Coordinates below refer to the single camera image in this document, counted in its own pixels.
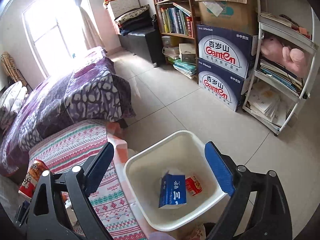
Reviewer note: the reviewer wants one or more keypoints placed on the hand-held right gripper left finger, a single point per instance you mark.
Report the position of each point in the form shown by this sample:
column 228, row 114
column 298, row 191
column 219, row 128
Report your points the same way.
column 100, row 165

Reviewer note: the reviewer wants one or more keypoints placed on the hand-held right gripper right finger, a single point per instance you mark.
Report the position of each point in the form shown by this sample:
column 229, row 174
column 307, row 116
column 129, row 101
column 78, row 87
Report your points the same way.
column 218, row 170

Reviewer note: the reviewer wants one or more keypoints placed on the small red packet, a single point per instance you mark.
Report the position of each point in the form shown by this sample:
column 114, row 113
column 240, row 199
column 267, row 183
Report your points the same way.
column 193, row 186

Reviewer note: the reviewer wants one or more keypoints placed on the red snack bag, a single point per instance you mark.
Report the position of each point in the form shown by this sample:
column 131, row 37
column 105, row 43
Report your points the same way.
column 30, row 180

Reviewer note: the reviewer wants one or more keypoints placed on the blue paper carton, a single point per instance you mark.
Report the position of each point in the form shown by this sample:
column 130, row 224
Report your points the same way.
column 175, row 192

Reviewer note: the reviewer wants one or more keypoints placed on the white tissue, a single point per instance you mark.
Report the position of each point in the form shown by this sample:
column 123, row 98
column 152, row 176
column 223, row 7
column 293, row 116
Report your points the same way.
column 71, row 211

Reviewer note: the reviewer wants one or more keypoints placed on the white plastic trash bin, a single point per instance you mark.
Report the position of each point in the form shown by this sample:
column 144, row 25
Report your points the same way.
column 150, row 180

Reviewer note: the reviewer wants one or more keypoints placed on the patterned woven tablecloth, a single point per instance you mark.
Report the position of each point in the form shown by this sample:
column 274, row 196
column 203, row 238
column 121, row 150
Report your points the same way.
column 75, row 145

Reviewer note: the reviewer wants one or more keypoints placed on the purple patterned blanket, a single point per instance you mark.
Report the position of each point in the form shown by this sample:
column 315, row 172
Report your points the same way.
column 62, row 100

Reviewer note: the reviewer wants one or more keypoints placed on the stack of white papers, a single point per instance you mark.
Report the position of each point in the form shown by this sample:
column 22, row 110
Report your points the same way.
column 265, row 105

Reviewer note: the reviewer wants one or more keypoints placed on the blue water carton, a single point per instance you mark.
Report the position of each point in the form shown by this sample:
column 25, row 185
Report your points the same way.
column 217, row 90
column 220, row 50

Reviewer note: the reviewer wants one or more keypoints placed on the lavender cloth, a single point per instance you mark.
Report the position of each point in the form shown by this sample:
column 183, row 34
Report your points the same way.
column 160, row 236

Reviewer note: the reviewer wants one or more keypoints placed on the stack of teal books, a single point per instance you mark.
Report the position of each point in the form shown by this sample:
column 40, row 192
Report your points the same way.
column 185, row 67

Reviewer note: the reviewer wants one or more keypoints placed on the white printed pillow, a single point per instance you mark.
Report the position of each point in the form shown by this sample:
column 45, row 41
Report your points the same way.
column 11, row 102

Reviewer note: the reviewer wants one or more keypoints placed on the stack of leaning books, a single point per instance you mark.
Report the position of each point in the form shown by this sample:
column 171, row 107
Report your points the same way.
column 280, row 76

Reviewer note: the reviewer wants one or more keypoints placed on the beige cardboard box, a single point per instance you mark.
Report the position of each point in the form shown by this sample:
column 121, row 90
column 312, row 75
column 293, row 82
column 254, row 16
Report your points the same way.
column 187, row 52

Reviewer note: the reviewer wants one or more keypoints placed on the stack of white books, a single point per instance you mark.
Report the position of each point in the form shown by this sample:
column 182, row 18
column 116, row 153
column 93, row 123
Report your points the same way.
column 172, row 52

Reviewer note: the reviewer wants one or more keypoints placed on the black leather bench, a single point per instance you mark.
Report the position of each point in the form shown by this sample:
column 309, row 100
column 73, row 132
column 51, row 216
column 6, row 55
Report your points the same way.
column 147, row 45

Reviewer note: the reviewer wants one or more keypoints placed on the pink plush toy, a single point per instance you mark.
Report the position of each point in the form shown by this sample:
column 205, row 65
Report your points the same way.
column 292, row 57

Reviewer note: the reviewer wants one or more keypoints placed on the plaid cloth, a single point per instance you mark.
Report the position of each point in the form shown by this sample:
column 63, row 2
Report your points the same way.
column 8, row 65

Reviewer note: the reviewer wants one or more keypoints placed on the grey small box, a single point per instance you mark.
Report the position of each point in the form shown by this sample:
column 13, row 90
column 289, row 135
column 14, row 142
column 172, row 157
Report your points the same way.
column 170, row 41

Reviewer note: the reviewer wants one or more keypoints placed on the pink curtain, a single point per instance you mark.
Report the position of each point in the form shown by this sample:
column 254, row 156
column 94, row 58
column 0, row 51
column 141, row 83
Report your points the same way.
column 86, row 25

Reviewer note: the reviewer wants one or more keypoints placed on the window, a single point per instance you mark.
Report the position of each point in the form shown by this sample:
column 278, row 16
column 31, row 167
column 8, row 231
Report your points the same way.
column 50, row 30

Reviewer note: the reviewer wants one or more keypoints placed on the stack of folded clothes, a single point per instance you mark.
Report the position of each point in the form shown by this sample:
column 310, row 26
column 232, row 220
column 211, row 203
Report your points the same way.
column 132, row 20

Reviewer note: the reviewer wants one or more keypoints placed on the white shelf cart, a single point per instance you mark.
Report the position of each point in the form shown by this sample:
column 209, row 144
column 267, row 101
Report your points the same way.
column 282, row 31

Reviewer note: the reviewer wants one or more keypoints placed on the black bag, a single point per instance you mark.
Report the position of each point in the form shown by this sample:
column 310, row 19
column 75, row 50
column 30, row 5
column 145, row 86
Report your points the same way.
column 155, row 21

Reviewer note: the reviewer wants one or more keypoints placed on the row of colourful books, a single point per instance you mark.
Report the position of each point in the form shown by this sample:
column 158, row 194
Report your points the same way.
column 175, row 21

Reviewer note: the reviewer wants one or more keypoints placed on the brown cardboard box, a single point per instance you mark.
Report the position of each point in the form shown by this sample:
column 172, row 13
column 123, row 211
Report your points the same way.
column 225, row 10

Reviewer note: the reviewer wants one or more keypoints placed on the white storage box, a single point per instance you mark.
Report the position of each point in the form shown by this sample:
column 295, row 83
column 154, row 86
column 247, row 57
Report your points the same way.
column 122, row 5

